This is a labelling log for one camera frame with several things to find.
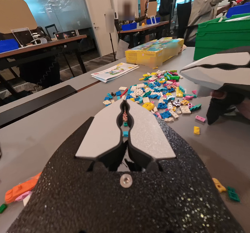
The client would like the dark lego box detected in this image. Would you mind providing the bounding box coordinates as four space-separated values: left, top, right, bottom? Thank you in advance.
54 30 79 40

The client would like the white instruction booklet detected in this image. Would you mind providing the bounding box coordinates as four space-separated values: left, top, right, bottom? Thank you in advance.
91 62 140 83

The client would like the yellow lego box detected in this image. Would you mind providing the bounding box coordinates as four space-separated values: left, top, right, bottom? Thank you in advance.
125 38 184 66

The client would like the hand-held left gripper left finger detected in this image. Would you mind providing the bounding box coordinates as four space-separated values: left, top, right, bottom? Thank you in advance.
75 100 129 168

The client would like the white door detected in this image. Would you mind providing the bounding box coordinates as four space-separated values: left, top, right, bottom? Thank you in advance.
80 0 119 57

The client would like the teal lego piece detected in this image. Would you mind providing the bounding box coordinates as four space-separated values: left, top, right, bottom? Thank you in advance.
227 186 241 202

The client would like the small white wire stand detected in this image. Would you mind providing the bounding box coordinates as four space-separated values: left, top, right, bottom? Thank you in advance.
11 28 37 48

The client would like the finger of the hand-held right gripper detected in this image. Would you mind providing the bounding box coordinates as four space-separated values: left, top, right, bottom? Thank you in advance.
179 64 250 90
195 52 250 69

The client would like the orange lego brick separator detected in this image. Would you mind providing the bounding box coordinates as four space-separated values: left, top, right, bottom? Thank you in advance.
5 172 42 204

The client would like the black office chair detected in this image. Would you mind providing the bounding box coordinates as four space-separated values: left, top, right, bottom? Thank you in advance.
177 2 196 47

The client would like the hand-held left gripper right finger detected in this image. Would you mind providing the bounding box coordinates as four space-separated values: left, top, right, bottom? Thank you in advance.
125 99 177 167

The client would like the yellow curved lego piece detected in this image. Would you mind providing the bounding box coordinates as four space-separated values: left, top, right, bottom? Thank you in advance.
212 178 227 193

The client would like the person's right hand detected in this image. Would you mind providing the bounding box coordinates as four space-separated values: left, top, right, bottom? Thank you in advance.
210 90 250 124

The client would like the wooden desk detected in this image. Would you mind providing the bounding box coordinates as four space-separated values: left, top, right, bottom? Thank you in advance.
117 20 170 47
0 34 88 100

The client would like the black flat panel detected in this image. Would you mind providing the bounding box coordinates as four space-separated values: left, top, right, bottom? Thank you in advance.
0 85 77 128

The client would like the pink lego piece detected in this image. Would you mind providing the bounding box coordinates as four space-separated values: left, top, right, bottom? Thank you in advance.
15 190 32 202

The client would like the green storage crate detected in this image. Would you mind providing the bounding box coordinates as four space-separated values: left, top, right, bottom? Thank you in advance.
193 16 250 61

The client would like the blue storage bin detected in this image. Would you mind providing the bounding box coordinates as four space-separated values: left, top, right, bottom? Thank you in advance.
226 2 250 19
0 39 20 53
146 17 161 25
121 23 137 31

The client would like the pile of colourful lego pieces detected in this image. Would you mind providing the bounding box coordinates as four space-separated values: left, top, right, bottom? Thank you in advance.
102 69 202 137

